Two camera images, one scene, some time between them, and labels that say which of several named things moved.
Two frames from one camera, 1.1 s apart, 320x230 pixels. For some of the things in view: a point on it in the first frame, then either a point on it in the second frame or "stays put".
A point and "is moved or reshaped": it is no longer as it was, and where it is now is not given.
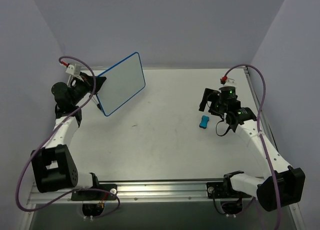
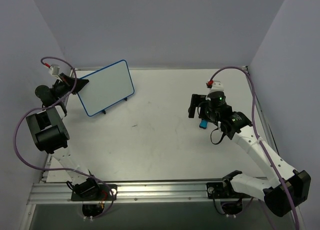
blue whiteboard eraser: (204, 122) stays put
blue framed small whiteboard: (123, 81) is moved or reshaped
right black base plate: (223, 190) stays put
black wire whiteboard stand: (96, 101) -> (103, 110)
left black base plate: (90, 195) stays put
